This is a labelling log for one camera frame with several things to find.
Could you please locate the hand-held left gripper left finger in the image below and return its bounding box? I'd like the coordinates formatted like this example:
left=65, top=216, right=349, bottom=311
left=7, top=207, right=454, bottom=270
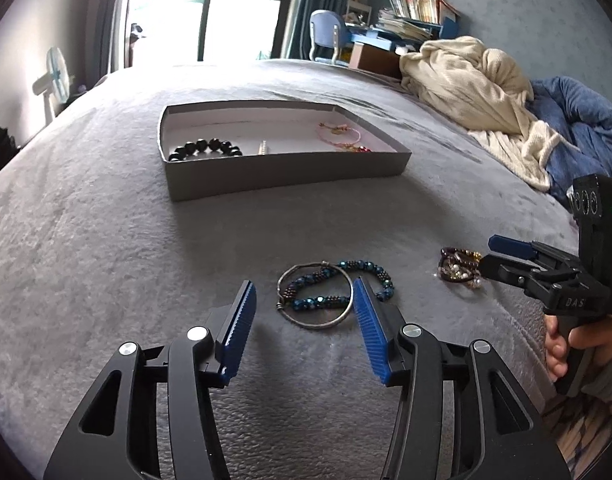
left=43, top=280, right=258, bottom=480

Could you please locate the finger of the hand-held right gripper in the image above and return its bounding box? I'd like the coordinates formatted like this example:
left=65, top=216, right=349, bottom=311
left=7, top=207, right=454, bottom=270
left=488, top=234, right=543, bottom=262
left=481, top=254, right=531, bottom=287

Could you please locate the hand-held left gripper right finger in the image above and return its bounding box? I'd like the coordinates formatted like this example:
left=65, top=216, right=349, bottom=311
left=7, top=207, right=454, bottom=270
left=352, top=276, right=572, bottom=480

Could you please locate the dark purple bead bracelet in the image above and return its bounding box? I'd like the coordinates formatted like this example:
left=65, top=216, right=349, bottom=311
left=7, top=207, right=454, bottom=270
left=438, top=246, right=485, bottom=290

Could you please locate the silver bangle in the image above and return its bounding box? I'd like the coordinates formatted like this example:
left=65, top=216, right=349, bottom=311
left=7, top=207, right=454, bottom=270
left=277, top=261, right=355, bottom=330

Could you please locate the blue bead bracelet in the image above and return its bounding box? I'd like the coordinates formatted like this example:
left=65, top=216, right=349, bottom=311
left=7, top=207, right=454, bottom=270
left=281, top=260, right=395, bottom=312

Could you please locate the grey cardboard tray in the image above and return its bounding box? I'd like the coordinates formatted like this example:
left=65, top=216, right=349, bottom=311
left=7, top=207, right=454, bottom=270
left=158, top=100, right=413, bottom=203

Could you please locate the black bead bracelet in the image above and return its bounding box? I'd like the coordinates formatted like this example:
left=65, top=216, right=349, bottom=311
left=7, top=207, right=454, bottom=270
left=168, top=137, right=243, bottom=162

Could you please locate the pink cord red bead bracelet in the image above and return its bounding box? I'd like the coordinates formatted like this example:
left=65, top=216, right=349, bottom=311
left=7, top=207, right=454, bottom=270
left=316, top=122, right=375, bottom=154

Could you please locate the person's right forearm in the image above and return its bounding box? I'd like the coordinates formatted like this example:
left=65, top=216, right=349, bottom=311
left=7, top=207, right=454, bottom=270
left=583, top=341, right=612, bottom=403

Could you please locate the person's right hand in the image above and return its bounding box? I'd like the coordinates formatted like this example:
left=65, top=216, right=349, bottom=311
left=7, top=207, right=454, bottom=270
left=545, top=314, right=612, bottom=382

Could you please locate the blue blanket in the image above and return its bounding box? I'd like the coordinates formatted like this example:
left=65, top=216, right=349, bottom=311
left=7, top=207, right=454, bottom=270
left=528, top=77, right=612, bottom=211

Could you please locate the cream blanket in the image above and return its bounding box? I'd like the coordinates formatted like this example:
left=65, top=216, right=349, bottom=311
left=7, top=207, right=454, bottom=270
left=399, top=36, right=577, bottom=192

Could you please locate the blue wooden desk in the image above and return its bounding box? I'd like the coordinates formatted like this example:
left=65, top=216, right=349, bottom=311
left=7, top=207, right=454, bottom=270
left=348, top=30, right=421, bottom=79

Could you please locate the stack of papers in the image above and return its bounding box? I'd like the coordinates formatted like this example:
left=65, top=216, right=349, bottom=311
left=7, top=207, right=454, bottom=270
left=376, top=8, right=437, bottom=44

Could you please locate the row of books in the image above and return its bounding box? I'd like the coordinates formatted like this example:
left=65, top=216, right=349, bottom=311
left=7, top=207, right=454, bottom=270
left=386, top=0, right=460, bottom=25

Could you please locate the small white shelf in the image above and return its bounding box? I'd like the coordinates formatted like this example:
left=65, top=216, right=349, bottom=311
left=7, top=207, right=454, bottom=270
left=345, top=0, right=375, bottom=26

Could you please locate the light blue chair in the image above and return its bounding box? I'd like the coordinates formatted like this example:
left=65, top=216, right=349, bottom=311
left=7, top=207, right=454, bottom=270
left=308, top=9, right=349, bottom=66

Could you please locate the blue curtain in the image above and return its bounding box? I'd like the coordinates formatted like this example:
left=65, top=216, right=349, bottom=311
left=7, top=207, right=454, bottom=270
left=271, top=0, right=359, bottom=61

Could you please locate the white standing fan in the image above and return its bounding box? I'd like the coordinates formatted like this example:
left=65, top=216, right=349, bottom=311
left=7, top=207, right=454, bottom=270
left=32, top=47, right=70, bottom=126

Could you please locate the sliding glass door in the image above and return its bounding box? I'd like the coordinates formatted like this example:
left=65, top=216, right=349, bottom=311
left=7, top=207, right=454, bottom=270
left=126, top=0, right=291, bottom=67

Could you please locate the grey curtain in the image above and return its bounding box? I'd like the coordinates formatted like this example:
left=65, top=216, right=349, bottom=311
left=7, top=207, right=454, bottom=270
left=93, top=0, right=136, bottom=86

